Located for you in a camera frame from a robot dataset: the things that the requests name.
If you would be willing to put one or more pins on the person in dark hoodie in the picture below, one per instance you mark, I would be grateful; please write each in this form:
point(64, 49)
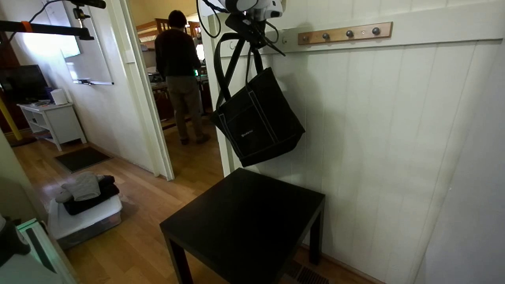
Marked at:
point(179, 57)

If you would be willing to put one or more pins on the black tote bag white stitching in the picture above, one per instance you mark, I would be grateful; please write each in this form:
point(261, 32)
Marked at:
point(261, 120)

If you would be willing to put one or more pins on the black folded cloth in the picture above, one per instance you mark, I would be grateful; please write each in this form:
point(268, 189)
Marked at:
point(100, 197)

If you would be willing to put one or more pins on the green and white box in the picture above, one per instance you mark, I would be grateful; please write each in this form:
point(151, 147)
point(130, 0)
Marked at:
point(45, 252)

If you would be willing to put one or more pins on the wooden hook rack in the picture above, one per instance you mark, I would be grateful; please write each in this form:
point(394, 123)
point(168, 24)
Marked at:
point(364, 33)

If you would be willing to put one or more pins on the dark door mat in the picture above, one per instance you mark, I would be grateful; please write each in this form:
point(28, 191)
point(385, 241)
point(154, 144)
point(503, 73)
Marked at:
point(82, 158)

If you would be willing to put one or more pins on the white flat storage box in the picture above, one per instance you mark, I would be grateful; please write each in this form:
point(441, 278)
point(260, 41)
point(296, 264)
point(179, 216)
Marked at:
point(85, 218)

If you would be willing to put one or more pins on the white side table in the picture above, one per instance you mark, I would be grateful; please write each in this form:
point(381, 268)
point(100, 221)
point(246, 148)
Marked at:
point(58, 123)

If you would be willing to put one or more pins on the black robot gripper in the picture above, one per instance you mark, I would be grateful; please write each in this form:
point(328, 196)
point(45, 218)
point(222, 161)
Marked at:
point(246, 25)

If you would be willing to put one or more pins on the white whiteboard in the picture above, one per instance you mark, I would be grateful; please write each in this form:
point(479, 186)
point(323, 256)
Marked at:
point(93, 57)

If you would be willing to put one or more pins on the small white box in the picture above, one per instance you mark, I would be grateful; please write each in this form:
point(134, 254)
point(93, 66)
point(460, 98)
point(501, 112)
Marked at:
point(59, 96)

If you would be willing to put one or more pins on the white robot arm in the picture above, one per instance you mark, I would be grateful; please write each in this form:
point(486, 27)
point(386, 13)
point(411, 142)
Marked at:
point(261, 6)

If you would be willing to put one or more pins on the wooden shelf unit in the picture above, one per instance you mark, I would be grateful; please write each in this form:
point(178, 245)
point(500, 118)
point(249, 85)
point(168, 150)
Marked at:
point(151, 33)

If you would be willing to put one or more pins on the yellow pole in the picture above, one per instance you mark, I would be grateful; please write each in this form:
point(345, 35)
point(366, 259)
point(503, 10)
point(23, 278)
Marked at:
point(10, 118)

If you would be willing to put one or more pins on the black square side table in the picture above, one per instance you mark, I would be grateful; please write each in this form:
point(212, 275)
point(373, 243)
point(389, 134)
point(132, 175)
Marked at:
point(242, 226)

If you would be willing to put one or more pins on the metal coat hook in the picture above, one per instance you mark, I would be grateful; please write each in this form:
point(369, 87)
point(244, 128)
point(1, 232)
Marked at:
point(350, 33)
point(306, 38)
point(377, 30)
point(326, 36)

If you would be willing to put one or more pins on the black camera on mount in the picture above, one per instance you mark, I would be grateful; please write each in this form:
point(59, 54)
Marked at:
point(88, 3)

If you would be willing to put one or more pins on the grey folded cloth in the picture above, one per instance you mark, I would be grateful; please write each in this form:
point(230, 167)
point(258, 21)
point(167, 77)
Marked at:
point(82, 186)

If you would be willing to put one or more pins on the white door frame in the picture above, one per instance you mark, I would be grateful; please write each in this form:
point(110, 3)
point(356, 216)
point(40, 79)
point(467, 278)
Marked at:
point(156, 136)

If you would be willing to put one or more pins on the black monitor screen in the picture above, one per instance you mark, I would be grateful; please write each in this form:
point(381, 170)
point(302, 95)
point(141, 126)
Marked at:
point(25, 84)

